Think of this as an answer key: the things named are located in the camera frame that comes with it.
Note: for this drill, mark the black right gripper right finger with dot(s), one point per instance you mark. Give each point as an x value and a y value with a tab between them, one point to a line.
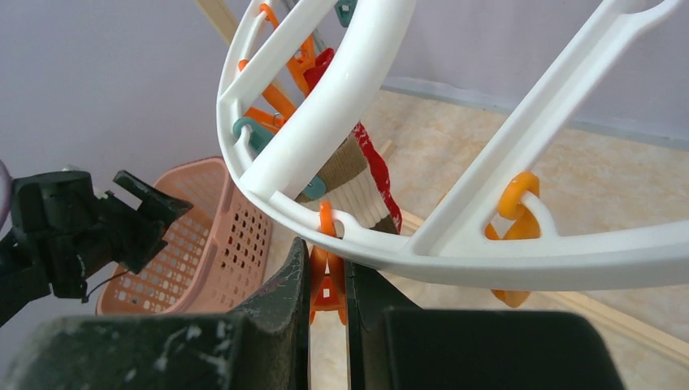
394	343

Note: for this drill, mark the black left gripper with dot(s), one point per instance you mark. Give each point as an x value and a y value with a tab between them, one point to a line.
57	240

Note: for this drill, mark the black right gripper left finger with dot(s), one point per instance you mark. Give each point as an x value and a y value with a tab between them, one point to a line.
260	344

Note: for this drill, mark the orange clothes peg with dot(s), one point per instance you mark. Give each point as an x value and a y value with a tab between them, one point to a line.
327	286
267	90

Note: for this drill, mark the brown white sock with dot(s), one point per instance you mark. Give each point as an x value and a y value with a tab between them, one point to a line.
350	187

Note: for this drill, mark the red snowflake sock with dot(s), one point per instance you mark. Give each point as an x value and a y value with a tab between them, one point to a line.
378	167

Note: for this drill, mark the pink plastic laundry basket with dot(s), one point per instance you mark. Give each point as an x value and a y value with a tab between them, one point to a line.
216	254

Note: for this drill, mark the yellow clothes peg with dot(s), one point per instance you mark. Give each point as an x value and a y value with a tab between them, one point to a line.
525	225

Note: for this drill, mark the wooden rack frame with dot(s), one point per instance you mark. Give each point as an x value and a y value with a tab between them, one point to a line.
450	247

